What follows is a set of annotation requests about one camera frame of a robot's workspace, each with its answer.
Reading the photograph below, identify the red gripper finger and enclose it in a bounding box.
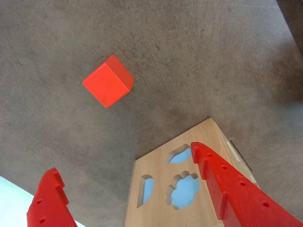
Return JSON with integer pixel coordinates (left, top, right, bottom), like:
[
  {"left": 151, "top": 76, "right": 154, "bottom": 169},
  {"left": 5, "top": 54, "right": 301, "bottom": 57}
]
[
  {"left": 27, "top": 167, "right": 78, "bottom": 227},
  {"left": 190, "top": 141, "right": 303, "bottom": 227}
]

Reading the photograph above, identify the red cube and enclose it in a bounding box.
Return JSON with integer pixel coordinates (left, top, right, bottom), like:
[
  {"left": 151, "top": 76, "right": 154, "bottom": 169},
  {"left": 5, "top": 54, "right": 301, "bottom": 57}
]
[{"left": 82, "top": 54, "right": 135, "bottom": 109}]

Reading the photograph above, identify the wooden shape sorter box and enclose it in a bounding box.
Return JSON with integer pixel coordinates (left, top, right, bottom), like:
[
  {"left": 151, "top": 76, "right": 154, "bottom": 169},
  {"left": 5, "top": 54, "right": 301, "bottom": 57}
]
[{"left": 122, "top": 117, "right": 260, "bottom": 227}]

